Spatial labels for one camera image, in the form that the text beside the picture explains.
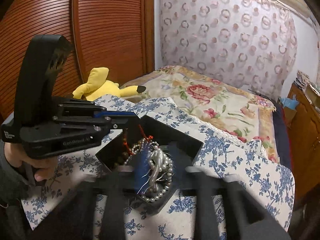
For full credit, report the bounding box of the silver cuff bracelet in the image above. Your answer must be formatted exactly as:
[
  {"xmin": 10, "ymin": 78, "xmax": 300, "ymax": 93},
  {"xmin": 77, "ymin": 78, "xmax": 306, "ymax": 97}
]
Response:
[{"xmin": 147, "ymin": 146, "xmax": 171, "ymax": 193}]

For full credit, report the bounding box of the white pearl necklace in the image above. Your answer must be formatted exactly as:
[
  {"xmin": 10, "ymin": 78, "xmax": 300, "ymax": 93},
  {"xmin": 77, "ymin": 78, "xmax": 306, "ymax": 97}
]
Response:
[{"xmin": 123, "ymin": 138, "xmax": 175, "ymax": 203}]

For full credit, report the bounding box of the black square jewelry box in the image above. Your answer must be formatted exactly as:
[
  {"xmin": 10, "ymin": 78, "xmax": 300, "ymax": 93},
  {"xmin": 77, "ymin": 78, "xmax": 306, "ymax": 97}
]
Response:
[{"xmin": 95, "ymin": 115, "xmax": 203, "ymax": 215}]

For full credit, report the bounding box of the red braided cord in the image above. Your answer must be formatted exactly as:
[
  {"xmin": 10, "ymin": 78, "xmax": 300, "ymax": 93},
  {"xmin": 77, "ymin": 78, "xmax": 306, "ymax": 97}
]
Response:
[{"xmin": 123, "ymin": 125, "xmax": 154, "ymax": 156}]

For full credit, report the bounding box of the left hand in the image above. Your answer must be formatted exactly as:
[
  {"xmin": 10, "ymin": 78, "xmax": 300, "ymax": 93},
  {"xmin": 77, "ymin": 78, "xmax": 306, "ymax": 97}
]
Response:
[{"xmin": 4, "ymin": 142, "xmax": 58, "ymax": 181}]

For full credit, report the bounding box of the yellow Pikachu plush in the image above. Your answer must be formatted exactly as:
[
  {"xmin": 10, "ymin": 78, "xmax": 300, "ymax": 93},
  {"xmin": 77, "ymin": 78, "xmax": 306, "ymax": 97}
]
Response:
[{"xmin": 73, "ymin": 67, "xmax": 146, "ymax": 101}]

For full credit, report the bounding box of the blue floral white cloth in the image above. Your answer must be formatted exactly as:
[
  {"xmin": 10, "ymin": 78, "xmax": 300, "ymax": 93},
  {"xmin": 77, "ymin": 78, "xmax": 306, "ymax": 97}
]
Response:
[{"xmin": 22, "ymin": 95, "xmax": 295, "ymax": 239}]

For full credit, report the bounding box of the floral quilt on bed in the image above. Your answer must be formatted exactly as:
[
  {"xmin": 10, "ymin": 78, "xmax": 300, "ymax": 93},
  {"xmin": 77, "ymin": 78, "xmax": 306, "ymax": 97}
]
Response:
[{"xmin": 123, "ymin": 66, "xmax": 280, "ymax": 163}]

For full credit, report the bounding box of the brown louvered wardrobe door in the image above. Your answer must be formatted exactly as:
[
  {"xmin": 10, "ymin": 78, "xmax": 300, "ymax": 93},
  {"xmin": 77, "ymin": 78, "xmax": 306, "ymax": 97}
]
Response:
[{"xmin": 1, "ymin": 0, "xmax": 155, "ymax": 118}]

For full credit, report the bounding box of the dark blue bed sheet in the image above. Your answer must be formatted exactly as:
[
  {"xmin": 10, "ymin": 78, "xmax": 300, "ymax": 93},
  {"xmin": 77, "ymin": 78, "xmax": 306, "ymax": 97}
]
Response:
[{"xmin": 271, "ymin": 100, "xmax": 292, "ymax": 170}]

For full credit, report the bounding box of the wooden side cabinet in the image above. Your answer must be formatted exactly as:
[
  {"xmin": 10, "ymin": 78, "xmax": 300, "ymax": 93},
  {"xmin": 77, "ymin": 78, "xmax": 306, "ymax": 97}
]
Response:
[{"xmin": 288, "ymin": 84, "xmax": 320, "ymax": 199}]

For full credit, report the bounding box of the blue paper bag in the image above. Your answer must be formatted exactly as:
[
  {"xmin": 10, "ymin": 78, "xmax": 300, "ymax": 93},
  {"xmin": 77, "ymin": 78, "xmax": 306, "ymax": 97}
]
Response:
[{"xmin": 279, "ymin": 98, "xmax": 299, "ymax": 110}]

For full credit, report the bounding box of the pink circle pattern curtain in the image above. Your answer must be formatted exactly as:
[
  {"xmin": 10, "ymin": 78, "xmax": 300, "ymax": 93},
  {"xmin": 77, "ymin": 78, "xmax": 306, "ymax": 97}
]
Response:
[{"xmin": 159, "ymin": 0, "xmax": 297, "ymax": 99}]

